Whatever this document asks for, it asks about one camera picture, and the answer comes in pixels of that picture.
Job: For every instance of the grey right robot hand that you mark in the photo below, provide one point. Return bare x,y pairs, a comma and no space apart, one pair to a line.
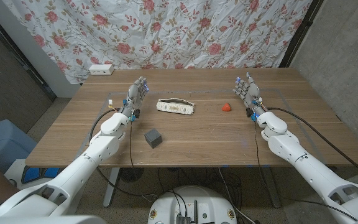
252,93

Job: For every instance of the blue plastic bin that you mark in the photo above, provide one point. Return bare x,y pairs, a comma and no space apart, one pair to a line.
2,140

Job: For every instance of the white table leg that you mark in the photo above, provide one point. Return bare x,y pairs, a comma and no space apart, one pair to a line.
112,183

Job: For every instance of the black backdrop stand pole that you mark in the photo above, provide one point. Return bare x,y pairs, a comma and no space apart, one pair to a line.
300,34

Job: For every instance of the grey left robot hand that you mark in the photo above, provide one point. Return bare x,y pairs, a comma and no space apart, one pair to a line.
134,95

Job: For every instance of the black round floor foot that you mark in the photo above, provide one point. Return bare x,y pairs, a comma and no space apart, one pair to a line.
131,174

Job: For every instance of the gray block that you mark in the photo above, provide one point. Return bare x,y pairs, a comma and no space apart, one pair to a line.
153,138

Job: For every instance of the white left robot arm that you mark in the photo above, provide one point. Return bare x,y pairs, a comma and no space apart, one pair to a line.
82,165

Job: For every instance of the grey table leg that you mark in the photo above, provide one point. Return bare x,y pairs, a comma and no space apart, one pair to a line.
270,186

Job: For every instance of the cream patterned pen bag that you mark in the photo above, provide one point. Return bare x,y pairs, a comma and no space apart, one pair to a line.
176,107

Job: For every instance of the white power strip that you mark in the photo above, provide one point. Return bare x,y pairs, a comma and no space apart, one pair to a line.
101,69

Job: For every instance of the small red item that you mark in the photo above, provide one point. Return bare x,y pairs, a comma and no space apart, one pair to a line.
227,107

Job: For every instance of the floral backdrop cloth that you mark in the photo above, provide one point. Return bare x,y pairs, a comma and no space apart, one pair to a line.
166,31

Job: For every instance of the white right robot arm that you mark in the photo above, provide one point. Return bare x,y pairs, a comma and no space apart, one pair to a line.
309,171

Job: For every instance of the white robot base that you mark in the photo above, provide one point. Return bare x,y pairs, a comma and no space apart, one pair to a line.
210,202

